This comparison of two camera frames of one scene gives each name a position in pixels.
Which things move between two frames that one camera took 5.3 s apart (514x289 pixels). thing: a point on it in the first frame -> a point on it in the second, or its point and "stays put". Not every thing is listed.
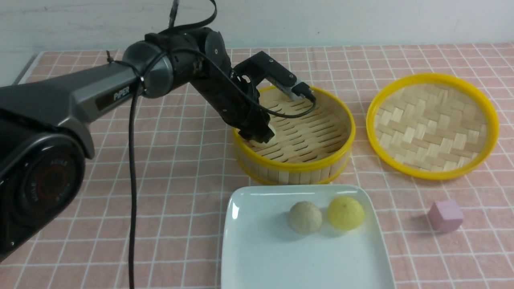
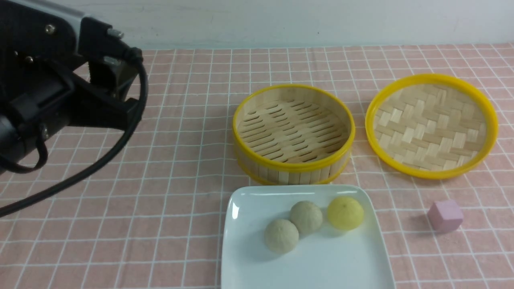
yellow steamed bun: (345, 213) stays put
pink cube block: (445, 216) stays put
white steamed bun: (272, 140) -> (281, 236)
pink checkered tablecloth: (184, 170) stays put
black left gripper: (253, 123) -> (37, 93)
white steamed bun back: (305, 218) stays put
